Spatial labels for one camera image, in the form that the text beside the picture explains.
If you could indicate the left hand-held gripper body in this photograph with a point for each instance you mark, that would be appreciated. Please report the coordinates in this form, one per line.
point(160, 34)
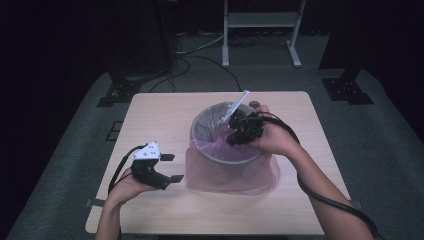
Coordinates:
point(148, 173)

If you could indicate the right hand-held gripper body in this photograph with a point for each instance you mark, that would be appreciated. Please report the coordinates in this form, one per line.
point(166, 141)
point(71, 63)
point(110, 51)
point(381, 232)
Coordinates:
point(246, 128)

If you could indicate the pink plastic bag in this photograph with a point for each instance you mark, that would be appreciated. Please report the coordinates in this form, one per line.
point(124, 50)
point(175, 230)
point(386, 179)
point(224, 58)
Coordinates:
point(230, 176)

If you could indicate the person's left hand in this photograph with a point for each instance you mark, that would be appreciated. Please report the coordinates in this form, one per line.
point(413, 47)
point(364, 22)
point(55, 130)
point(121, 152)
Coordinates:
point(125, 190)

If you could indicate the person's right hand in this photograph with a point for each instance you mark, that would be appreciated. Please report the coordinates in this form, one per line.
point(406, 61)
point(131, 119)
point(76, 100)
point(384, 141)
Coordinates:
point(276, 138)

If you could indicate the black stand base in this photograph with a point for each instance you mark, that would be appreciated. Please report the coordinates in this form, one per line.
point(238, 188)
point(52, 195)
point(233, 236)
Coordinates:
point(121, 91)
point(346, 90)

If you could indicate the white metal stand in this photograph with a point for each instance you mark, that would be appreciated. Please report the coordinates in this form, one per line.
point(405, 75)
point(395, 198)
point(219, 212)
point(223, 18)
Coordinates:
point(263, 19)

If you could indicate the black floor tape frame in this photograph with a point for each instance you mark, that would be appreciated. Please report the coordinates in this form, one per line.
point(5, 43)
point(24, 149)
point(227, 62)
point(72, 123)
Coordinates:
point(108, 133)

